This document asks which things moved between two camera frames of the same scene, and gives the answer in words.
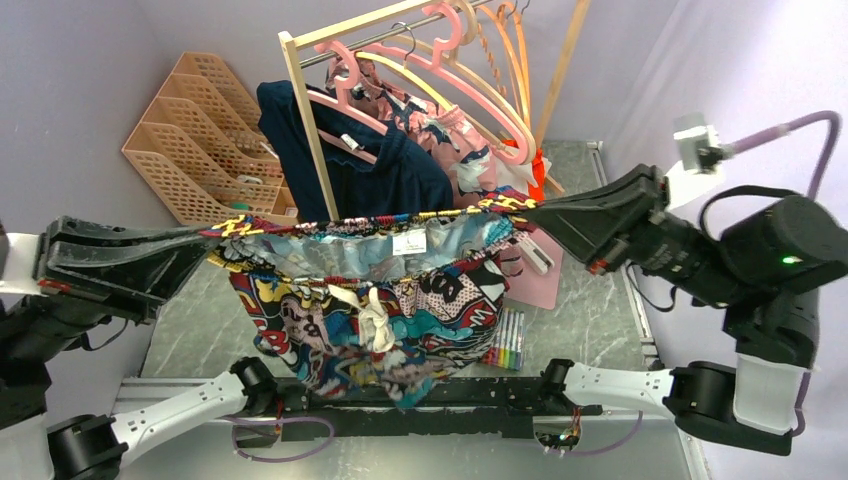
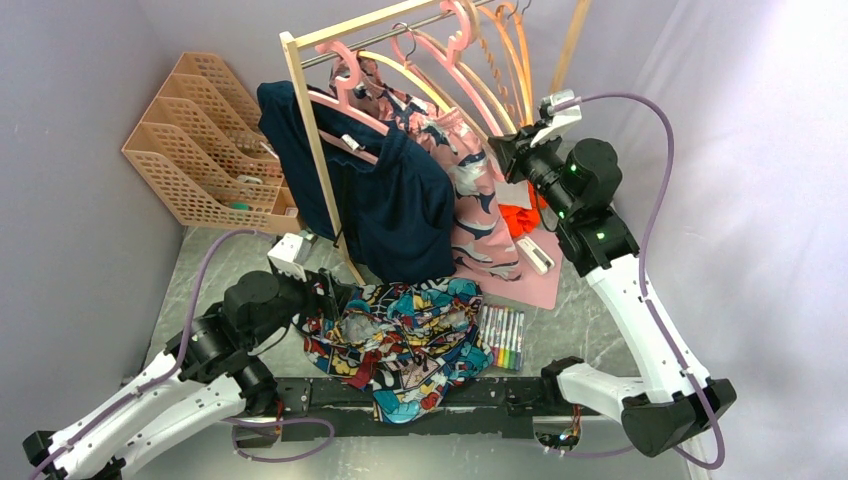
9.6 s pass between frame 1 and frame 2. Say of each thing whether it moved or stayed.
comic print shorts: moved
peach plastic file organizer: stayed
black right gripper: moved
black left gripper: moved
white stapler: stayed
